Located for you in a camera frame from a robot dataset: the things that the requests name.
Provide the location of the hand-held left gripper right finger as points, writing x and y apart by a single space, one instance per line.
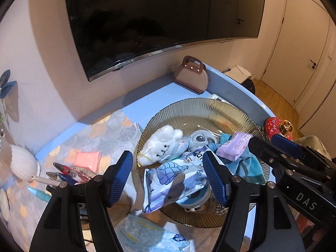
215 178

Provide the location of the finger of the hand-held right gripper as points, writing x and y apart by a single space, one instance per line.
265 152
286 144

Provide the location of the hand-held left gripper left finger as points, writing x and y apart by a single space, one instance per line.
119 178

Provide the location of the blue cloth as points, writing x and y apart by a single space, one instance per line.
246 168

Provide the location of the purple packet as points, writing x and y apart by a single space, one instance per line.
235 145

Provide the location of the blue and white tape roll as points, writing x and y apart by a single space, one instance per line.
194 202

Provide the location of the blue and white wet wipes pack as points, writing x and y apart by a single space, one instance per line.
173 178

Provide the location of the ribbed glass plate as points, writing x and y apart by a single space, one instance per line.
199 113

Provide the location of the red ornament with gold cap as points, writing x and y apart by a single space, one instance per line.
274 128

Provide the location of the pink packet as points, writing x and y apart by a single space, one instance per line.
88 160

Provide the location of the blue plush alien toy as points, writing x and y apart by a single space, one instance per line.
199 139

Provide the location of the white plush lamb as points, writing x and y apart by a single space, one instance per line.
160 144

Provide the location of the bunch of pens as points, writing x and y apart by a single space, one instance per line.
65 174

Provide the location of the blue dotted tissue pack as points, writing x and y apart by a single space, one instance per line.
147 236

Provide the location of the black bag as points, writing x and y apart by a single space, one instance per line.
249 85

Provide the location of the white box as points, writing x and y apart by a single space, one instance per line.
237 73

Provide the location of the white ribbed vase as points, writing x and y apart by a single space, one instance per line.
23 162

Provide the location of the white door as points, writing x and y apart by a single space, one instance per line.
299 44

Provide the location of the small brown handbag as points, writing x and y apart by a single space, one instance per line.
190 77

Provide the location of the blue and white flower bouquet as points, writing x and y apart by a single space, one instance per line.
6 84

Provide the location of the black television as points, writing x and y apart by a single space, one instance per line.
157 18

